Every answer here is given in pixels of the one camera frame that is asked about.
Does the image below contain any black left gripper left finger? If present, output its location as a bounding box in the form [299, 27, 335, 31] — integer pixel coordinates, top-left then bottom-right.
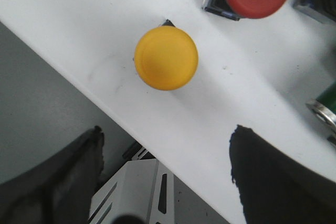
[1, 126, 104, 223]

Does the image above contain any green conveyor belt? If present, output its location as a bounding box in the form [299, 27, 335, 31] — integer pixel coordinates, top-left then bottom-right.
[316, 82, 336, 114]

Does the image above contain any yellow mushroom push button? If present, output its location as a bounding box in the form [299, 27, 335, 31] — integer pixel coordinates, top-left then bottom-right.
[134, 19, 198, 91]

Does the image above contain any aluminium conveyor frame rail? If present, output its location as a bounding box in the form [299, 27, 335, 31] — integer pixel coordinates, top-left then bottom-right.
[306, 99, 335, 147]

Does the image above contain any white metal table frame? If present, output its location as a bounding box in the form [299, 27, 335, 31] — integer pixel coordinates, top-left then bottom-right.
[88, 142, 218, 224]

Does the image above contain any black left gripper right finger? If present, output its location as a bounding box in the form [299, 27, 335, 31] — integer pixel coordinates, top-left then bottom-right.
[229, 125, 335, 223]

